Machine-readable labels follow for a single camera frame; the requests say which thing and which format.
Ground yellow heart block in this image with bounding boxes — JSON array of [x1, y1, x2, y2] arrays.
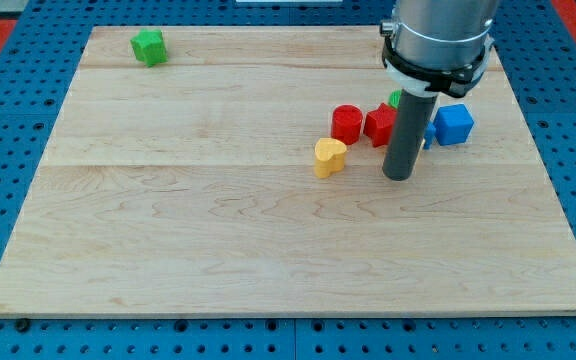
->
[[314, 138, 348, 178]]

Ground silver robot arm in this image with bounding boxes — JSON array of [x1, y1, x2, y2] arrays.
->
[[379, 0, 499, 98]]

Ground red cylinder block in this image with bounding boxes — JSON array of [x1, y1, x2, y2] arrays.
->
[[331, 104, 363, 145]]

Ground red star block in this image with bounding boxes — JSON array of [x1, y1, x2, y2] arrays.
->
[[363, 103, 397, 147]]

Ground wooden board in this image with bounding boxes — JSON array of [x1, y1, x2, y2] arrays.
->
[[0, 26, 576, 319]]

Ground green round block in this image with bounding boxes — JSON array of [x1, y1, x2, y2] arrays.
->
[[388, 89, 402, 109]]

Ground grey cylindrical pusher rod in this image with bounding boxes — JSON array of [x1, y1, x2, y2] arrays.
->
[[382, 90, 438, 181]]

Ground small blue block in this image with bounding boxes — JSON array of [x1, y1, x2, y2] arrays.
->
[[423, 122, 436, 150]]

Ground blue cube block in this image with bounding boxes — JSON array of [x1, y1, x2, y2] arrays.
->
[[433, 104, 474, 146]]

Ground green star block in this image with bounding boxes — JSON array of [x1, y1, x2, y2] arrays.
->
[[130, 29, 168, 67]]

